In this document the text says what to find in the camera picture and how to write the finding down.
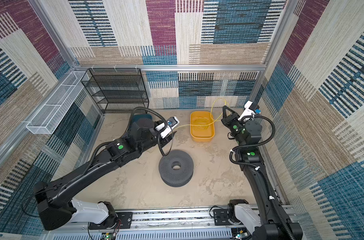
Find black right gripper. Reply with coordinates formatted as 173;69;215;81
221;105;245;147

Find yellow cable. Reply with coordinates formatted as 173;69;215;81
174;98;231;131

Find yellow plastic bin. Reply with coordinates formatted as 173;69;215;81
190;111;215;143

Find grey perforated cable spool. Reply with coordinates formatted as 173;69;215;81
159;150;194;188

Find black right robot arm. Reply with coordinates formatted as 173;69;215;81
221;104;303;240

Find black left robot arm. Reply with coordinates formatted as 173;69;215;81
33;107;180;231

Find teal plastic bin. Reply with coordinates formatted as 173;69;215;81
131;114;153;124

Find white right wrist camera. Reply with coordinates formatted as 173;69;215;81
238;101;261;123

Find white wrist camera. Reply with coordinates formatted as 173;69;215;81
155;117;180;132
238;101;261;123

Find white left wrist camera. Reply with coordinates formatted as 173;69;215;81
155;117;180;132

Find black wire mesh shelf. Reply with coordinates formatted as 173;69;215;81
81;68;149;114

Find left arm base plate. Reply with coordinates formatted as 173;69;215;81
88;212;133;230

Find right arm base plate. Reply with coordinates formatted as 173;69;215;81
213;207;257;226

